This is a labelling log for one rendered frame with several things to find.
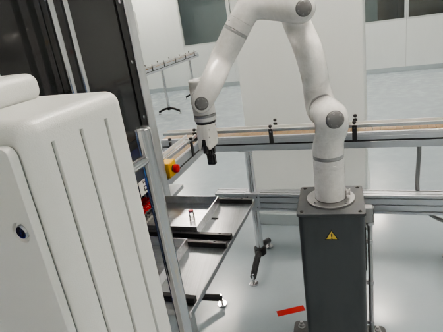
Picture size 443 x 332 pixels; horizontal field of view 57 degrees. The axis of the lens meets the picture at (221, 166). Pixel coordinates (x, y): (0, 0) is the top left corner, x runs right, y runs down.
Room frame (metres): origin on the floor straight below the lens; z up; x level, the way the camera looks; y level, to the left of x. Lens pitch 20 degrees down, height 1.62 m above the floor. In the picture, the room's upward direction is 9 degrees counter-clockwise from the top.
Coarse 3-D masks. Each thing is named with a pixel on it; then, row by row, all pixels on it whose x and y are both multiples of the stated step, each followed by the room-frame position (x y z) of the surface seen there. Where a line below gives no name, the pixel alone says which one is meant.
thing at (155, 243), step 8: (152, 240) 1.30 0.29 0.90; (176, 240) 1.27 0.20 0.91; (184, 240) 1.25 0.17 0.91; (152, 248) 1.28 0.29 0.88; (176, 248) 1.25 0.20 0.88; (184, 248) 1.22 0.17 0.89; (160, 256) 1.22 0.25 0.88; (160, 264) 1.17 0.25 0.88; (160, 272) 1.12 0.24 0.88; (160, 280) 1.06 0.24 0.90
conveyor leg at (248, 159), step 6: (246, 156) 2.36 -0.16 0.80; (246, 162) 2.36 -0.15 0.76; (252, 162) 2.36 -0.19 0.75; (246, 168) 2.37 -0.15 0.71; (252, 168) 2.36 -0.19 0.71; (252, 174) 2.35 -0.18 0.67; (252, 180) 2.35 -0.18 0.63; (252, 186) 2.35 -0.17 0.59; (252, 192) 2.35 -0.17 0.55; (252, 216) 2.37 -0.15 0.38; (258, 216) 2.36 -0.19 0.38; (258, 222) 2.35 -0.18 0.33; (258, 228) 2.35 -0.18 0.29; (258, 234) 2.35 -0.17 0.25; (258, 240) 2.35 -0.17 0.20; (258, 246) 2.35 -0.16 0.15
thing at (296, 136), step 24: (384, 120) 2.11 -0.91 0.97; (408, 120) 2.07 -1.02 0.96; (432, 120) 2.02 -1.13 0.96; (168, 144) 2.51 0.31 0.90; (216, 144) 2.38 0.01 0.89; (240, 144) 2.33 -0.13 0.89; (264, 144) 2.27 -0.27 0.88; (288, 144) 2.22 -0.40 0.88; (360, 144) 2.08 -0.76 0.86; (384, 144) 2.03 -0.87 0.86; (408, 144) 1.99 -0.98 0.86; (432, 144) 1.95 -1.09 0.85
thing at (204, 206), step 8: (168, 200) 1.65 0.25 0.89; (176, 200) 1.64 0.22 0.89; (184, 200) 1.63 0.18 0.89; (192, 200) 1.61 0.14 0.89; (200, 200) 1.60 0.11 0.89; (208, 200) 1.59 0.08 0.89; (216, 200) 1.54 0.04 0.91; (168, 208) 1.59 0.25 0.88; (176, 208) 1.58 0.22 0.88; (184, 208) 1.57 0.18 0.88; (192, 208) 1.56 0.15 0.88; (200, 208) 1.55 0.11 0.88; (208, 208) 1.54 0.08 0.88; (176, 216) 1.51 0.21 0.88; (184, 216) 1.50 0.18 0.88; (200, 216) 1.47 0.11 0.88; (208, 216) 1.44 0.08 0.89; (152, 224) 1.47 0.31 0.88; (176, 224) 1.44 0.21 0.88; (184, 224) 1.43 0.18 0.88; (192, 224) 1.42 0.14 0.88; (200, 224) 1.36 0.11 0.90
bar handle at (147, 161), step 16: (144, 128) 0.60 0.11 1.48; (144, 144) 0.60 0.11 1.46; (144, 160) 0.59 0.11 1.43; (144, 176) 0.60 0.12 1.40; (160, 192) 0.60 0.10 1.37; (160, 208) 0.60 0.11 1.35; (160, 224) 0.60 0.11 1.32; (160, 240) 0.60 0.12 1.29; (176, 256) 0.61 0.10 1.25; (176, 272) 0.60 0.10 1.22; (176, 288) 0.60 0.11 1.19; (176, 304) 0.60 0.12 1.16
